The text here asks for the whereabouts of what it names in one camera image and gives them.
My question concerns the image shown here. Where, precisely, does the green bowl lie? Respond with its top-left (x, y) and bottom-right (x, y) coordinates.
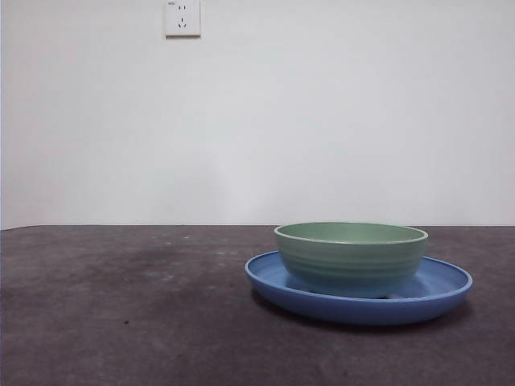
top-left (273, 221), bottom-right (429, 299)

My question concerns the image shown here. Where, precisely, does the blue plate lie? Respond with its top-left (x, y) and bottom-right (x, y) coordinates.
top-left (244, 250), bottom-right (474, 326)

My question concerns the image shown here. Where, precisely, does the white wall power outlet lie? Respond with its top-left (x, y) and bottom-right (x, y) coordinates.
top-left (164, 0), bottom-right (202, 40)

